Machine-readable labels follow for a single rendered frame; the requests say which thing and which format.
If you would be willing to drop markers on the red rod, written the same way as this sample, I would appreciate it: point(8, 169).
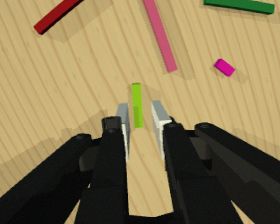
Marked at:
point(55, 15)

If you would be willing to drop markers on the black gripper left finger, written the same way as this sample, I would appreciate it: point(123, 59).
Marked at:
point(50, 192)

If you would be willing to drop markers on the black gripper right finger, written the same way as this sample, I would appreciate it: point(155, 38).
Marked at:
point(250, 176)

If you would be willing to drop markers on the pink rod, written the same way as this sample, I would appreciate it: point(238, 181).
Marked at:
point(160, 35)

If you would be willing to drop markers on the magenta rod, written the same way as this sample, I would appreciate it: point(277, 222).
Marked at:
point(224, 67)

